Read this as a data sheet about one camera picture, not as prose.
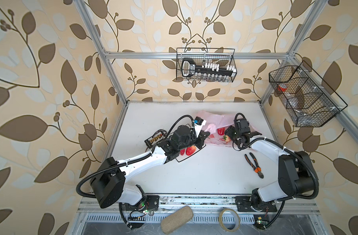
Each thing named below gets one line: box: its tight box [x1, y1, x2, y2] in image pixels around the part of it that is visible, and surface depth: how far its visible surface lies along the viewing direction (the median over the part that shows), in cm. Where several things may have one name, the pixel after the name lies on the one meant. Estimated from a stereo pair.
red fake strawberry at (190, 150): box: [185, 145, 197, 156], surface depth 91 cm
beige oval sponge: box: [160, 205, 194, 234], surface depth 69 cm
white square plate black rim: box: [175, 143, 206, 163], surface depth 91 cm
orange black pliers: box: [244, 152, 264, 179], surface depth 87 cm
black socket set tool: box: [181, 57, 237, 78], surface depth 85 cm
